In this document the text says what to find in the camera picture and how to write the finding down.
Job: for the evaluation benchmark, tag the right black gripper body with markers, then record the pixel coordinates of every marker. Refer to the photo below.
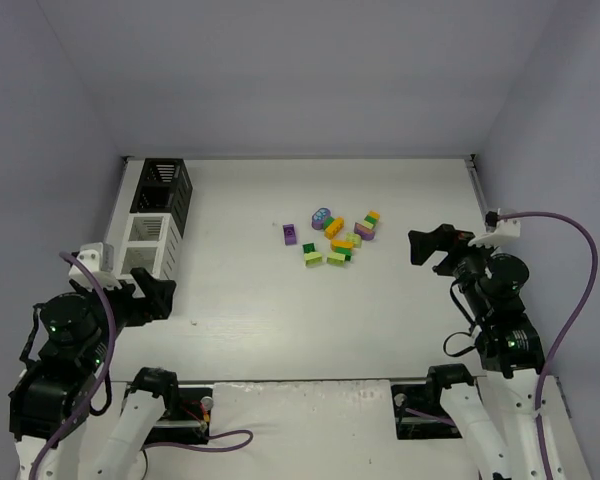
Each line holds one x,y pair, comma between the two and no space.
450,253

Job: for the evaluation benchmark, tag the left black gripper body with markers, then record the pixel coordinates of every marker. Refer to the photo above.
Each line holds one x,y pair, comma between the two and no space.
131,298

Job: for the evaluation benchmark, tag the orange lime lego brick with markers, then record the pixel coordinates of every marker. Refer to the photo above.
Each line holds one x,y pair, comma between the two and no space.
348,244

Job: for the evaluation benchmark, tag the purple square lego brick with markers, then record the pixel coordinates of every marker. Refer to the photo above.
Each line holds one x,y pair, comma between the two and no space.
289,235

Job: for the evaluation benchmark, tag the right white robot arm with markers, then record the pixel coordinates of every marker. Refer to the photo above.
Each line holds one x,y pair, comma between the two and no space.
522,445

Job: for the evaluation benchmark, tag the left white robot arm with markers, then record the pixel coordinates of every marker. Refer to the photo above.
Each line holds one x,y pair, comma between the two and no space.
52,399

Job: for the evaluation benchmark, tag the white slotted container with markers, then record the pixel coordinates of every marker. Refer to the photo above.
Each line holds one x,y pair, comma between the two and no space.
150,241

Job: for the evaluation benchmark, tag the orange green stacked lego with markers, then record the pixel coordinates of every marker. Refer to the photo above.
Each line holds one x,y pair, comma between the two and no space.
371,220

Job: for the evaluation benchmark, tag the purple and lime lego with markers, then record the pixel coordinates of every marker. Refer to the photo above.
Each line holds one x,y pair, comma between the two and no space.
364,232

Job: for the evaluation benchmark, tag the orange and green lego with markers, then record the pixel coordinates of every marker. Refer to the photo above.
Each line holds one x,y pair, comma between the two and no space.
332,226

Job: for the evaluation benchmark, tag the black slotted container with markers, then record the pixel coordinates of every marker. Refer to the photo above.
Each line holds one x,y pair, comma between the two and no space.
164,186

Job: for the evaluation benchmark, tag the purple round paw lego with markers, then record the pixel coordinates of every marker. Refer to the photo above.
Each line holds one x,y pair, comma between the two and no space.
319,217

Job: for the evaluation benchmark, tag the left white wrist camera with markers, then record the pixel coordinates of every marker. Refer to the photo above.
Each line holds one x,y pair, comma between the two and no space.
98,259

